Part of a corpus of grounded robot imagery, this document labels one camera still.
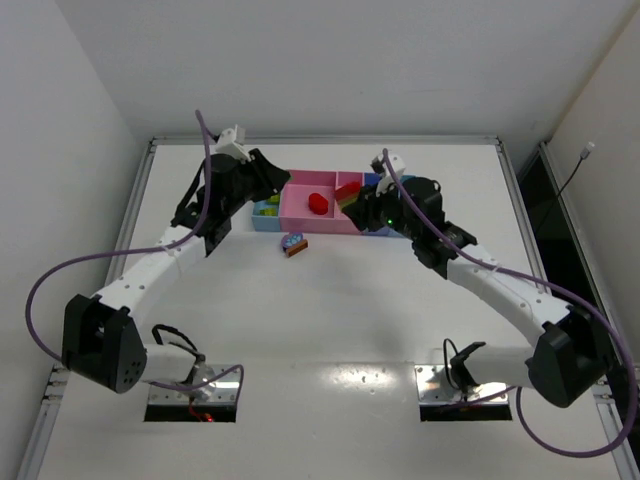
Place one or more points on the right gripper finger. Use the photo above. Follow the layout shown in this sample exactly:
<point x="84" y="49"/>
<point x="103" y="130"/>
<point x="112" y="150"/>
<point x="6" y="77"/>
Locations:
<point x="357" y="213"/>
<point x="368" y="194"/>

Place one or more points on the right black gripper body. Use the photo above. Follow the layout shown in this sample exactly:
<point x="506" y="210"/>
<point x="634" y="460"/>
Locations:
<point x="370" y="211"/>

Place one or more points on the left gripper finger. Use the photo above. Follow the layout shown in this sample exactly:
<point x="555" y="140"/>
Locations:
<point x="270" y="185"/>
<point x="263" y="166"/>

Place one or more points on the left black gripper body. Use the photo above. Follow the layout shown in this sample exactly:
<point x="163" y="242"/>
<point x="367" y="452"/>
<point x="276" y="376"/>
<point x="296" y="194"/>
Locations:
<point x="258" y="170"/>

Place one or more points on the multicolour lego block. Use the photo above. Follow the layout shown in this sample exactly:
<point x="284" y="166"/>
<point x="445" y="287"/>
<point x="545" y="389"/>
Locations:
<point x="347" y="194"/>

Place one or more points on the red round lego piece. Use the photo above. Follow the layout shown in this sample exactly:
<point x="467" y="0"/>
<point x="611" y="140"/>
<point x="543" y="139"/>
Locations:
<point x="318" y="204"/>

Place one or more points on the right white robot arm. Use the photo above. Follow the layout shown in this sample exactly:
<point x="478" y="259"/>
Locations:
<point x="568" y="350"/>

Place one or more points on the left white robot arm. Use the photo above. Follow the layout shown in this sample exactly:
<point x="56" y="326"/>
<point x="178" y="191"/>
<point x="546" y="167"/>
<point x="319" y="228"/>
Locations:
<point x="101" y="339"/>

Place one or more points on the periwinkle blue bin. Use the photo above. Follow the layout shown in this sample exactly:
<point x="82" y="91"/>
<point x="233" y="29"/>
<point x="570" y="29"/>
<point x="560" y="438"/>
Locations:
<point x="371" y="179"/>

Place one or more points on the right light blue bin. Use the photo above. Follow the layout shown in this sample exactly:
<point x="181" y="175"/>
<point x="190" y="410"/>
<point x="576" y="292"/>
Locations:
<point x="407" y="177"/>

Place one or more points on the light blue bin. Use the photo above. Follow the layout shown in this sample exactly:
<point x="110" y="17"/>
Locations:
<point x="265" y="223"/>
<point x="407" y="177"/>

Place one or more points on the pink divided tray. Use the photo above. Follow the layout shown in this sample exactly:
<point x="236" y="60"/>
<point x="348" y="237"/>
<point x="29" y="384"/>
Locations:
<point x="294" y="212"/>

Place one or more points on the left light blue bin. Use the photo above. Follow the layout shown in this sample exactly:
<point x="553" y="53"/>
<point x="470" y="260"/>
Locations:
<point x="265" y="223"/>

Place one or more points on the purple flower lego piece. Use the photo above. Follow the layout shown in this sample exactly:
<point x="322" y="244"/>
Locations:
<point x="290" y="240"/>

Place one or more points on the white front board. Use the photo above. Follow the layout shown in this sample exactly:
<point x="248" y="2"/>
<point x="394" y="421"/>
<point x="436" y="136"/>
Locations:
<point x="298" y="421"/>

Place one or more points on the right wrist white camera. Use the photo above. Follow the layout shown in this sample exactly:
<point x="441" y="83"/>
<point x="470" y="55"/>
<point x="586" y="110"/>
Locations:
<point x="382" y="165"/>

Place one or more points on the wrist white camera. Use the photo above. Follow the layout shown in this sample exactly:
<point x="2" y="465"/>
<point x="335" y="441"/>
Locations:
<point x="231" y="142"/>
<point x="382" y="165"/>

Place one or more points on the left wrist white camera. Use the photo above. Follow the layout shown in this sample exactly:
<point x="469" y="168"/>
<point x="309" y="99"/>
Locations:
<point x="231" y="142"/>

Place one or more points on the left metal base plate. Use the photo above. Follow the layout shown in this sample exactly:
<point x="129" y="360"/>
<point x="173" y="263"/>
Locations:
<point x="213" y="386"/>

